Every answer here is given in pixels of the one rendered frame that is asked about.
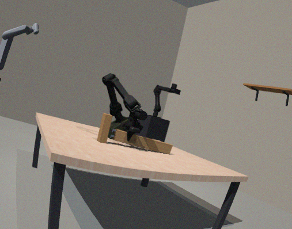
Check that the light brown wooden board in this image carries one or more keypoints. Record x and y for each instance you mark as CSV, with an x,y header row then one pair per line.
x,y
139,141

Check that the brown wooden post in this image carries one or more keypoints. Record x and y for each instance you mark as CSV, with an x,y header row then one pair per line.
x,y
104,128

